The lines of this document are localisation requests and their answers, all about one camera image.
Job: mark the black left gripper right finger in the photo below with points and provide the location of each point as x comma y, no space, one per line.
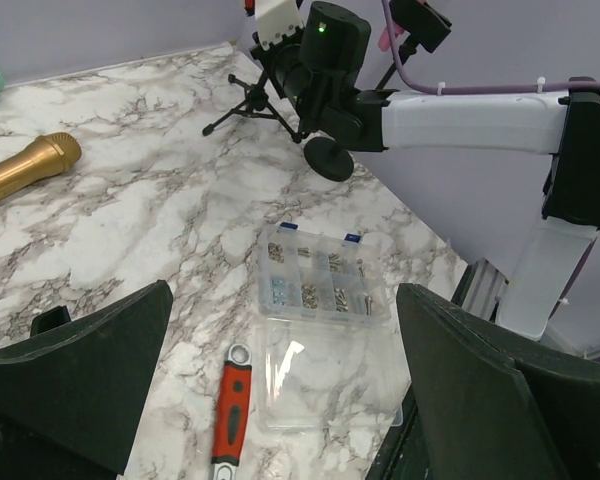
493,404

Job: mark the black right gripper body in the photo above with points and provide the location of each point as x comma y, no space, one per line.
317,66

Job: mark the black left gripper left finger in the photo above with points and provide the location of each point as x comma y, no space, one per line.
72,395

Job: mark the gold microphone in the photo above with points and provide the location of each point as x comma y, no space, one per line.
47,156

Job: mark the black round-base microphone stand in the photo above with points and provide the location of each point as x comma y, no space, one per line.
49,320

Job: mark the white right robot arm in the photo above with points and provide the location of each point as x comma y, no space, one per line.
561,120

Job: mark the pink microphone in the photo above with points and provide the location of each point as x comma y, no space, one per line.
411,16

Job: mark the black tripod microphone stand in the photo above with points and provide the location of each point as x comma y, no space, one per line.
256,104

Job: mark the black round-base stand right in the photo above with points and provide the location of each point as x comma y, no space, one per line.
330,160

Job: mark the clear plastic screw box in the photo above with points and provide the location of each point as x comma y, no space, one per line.
327,347

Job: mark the red adjustable wrench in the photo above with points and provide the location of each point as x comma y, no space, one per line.
232,410

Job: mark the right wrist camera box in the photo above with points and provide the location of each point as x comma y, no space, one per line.
275,20

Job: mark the aluminium rail frame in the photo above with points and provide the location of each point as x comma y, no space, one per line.
479,293

